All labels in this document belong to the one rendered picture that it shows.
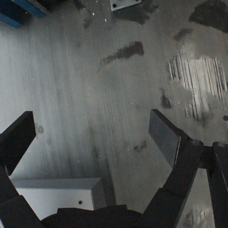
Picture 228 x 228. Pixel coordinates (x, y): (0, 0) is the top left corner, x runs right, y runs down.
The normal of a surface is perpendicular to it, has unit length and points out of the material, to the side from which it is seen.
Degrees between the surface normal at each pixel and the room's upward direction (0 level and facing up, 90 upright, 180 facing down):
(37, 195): 3
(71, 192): 3
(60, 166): 0
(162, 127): 68
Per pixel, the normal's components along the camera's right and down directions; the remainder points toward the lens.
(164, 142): -0.99, 0.02
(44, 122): -0.26, 0.04
